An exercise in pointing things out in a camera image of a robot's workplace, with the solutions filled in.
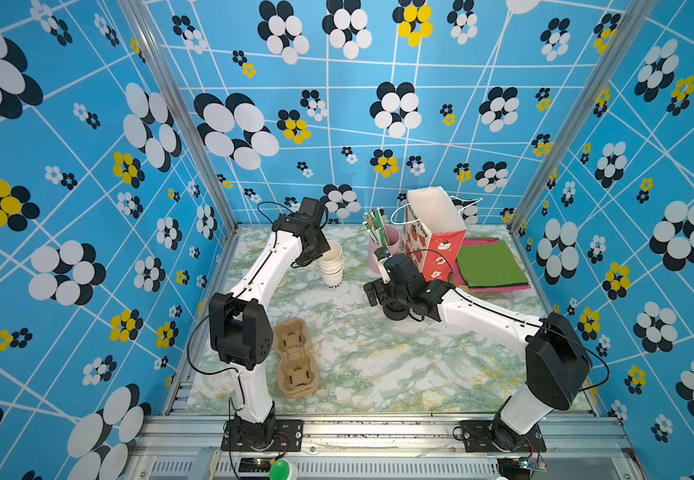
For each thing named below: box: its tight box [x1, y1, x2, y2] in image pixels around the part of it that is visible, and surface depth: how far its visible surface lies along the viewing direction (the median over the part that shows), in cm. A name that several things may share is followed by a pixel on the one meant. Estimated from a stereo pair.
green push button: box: [269, 460, 290, 480], surface depth 63 cm
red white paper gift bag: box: [404, 186, 467, 282], surface depth 93 cm
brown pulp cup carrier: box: [272, 318, 321, 399], surface depth 82 cm
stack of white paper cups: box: [316, 240, 344, 289], surface depth 93 cm
